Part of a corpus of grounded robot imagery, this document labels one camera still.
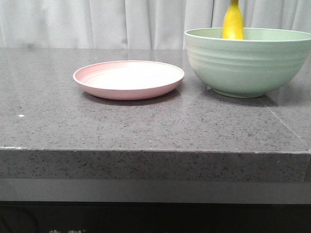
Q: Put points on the yellow banana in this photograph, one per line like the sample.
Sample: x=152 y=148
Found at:
x=233 y=22

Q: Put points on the pink plate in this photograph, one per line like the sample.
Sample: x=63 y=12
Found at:
x=129 y=80

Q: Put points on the green ribbed bowl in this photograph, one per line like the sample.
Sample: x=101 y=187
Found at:
x=265 y=60

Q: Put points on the white curtain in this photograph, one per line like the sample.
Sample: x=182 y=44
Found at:
x=105 y=24

